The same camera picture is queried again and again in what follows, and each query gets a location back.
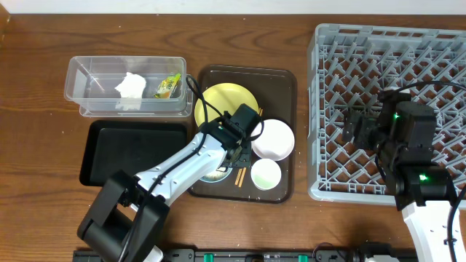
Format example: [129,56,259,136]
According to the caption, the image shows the wooden chopstick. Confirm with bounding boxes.
[237,108,264,188]
[232,103,261,187]

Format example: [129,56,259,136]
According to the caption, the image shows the light blue bowl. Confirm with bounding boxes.
[200,167,232,183]

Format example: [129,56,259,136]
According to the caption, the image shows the white napkin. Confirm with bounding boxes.
[115,72,146,111]

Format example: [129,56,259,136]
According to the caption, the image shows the pink bowl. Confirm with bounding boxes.
[251,119,295,161]

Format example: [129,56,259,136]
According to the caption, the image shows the yellow plate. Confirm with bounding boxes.
[194,83,259,131]

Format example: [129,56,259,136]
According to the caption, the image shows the clear plastic bin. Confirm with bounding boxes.
[64,56,193,118]

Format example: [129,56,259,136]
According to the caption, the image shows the black plastic tray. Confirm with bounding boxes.
[79,120,187,186]

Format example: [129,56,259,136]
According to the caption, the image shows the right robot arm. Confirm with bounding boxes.
[342,90,465,261]

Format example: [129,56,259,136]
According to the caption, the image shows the brown serving tray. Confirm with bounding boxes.
[188,65,297,204]

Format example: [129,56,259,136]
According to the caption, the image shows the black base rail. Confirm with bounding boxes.
[71,248,419,262]

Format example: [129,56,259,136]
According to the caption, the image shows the white cup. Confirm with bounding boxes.
[250,159,282,191]

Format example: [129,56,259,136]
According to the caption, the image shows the grey dishwasher rack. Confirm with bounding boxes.
[307,24,465,205]

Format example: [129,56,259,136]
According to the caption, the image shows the green snack wrapper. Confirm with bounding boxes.
[154,74,181,99]

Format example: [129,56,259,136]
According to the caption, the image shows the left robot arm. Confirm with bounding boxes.
[77,104,263,261]

